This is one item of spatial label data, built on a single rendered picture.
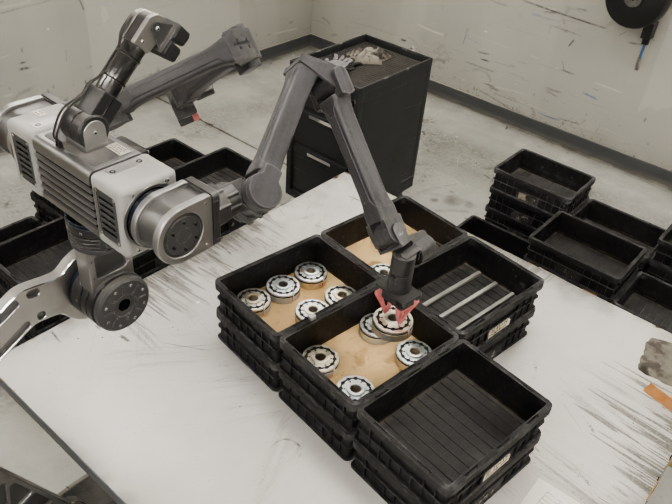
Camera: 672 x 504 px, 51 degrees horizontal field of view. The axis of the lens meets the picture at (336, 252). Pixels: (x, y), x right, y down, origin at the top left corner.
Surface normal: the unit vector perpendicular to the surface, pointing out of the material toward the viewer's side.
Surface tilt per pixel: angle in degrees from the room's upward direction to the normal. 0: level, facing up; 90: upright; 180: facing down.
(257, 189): 45
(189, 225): 90
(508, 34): 90
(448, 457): 0
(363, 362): 0
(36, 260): 0
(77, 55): 90
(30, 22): 90
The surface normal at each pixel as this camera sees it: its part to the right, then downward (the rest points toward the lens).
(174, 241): 0.76, 0.43
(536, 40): -0.65, 0.42
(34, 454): 0.07, -0.80
